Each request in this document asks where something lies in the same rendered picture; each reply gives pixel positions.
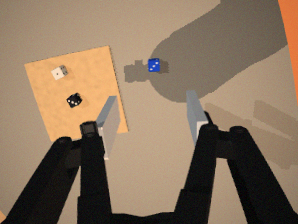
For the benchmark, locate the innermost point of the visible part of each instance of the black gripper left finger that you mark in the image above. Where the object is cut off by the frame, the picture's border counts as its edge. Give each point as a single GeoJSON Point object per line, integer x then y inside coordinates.
{"type": "Point", "coordinates": [44, 196]}

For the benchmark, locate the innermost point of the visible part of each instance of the black die with white pips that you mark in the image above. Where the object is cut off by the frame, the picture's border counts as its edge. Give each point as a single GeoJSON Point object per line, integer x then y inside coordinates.
{"type": "Point", "coordinates": [74, 100]}

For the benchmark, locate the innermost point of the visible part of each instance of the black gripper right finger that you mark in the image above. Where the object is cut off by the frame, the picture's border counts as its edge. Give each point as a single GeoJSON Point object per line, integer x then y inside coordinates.
{"type": "Point", "coordinates": [261, 196]}

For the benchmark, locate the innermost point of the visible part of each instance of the orange flat mat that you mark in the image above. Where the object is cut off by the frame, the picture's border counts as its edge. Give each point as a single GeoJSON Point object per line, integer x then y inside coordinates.
{"type": "Point", "coordinates": [91, 74]}

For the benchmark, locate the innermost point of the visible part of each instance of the blue die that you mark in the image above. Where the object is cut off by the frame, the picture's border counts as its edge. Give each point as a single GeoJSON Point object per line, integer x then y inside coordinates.
{"type": "Point", "coordinates": [153, 65]}

